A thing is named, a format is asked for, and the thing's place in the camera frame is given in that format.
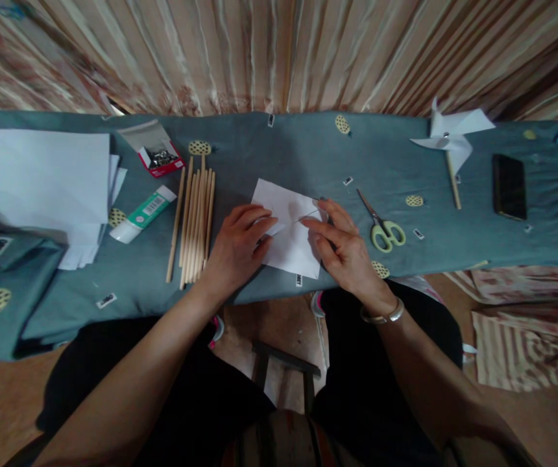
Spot person's left hand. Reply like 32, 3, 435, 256
204, 203, 280, 298

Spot person's right hand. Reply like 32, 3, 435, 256
299, 198, 398, 312

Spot person's left index finger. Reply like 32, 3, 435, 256
252, 216, 280, 235

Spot person's left thumb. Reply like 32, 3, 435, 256
252, 232, 274, 261

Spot person's right index finger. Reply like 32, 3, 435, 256
299, 215, 343, 234

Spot person's left fingers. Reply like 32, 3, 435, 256
230, 203, 274, 220

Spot person's right fingers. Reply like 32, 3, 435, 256
317, 198, 353, 224

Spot person's right thumb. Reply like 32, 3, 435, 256
309, 228, 341, 266

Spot thin metal pin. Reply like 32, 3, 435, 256
298, 197, 322, 222

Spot white square paper sheet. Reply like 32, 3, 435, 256
250, 178, 331, 281

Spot bundle of wooden sticks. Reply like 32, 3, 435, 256
164, 155, 217, 291

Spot person's right foot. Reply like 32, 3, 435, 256
310, 291, 328, 320

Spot person's foot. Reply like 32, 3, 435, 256
208, 313, 226, 351
310, 291, 328, 320

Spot blue-grey pineapple print tablecloth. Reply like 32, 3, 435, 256
0, 109, 558, 363

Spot person's left foot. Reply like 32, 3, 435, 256
208, 313, 226, 351

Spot green and white glue stick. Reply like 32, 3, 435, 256
109, 184, 178, 244

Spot red box of metal fasteners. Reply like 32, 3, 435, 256
116, 120, 185, 179

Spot white paper pinwheel on stick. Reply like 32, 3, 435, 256
409, 96, 496, 210

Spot person's legs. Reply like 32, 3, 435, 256
35, 277, 465, 467

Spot striped beige curtain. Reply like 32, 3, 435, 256
0, 0, 558, 123

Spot black smartphone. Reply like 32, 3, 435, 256
492, 153, 528, 221

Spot person's body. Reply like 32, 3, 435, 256
220, 411, 358, 467

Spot stack of white paper sheets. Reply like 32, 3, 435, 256
0, 128, 129, 272

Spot striped pink and cream cloth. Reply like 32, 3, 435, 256
446, 265, 558, 392

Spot pale green handled scissors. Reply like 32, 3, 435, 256
356, 188, 406, 253

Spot dark wooden stool frame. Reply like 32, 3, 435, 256
252, 340, 321, 414

